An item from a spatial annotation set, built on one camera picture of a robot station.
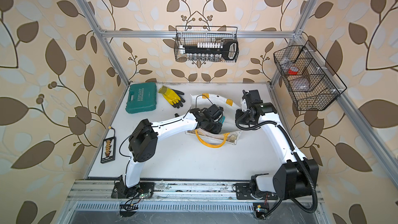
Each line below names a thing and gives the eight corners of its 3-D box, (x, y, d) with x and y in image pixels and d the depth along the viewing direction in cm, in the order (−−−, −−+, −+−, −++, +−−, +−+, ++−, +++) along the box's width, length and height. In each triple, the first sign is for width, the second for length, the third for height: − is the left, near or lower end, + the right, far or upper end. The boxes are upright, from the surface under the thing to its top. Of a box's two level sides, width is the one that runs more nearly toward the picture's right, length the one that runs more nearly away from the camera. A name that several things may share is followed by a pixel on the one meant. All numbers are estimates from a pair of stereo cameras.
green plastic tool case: (126, 113, 104) (123, 110, 101) (131, 88, 120) (129, 84, 116) (156, 110, 106) (154, 106, 103) (157, 85, 122) (156, 81, 118)
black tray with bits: (102, 163, 86) (100, 162, 83) (105, 141, 94) (102, 139, 92) (115, 159, 87) (113, 158, 85) (116, 138, 95) (114, 136, 93)
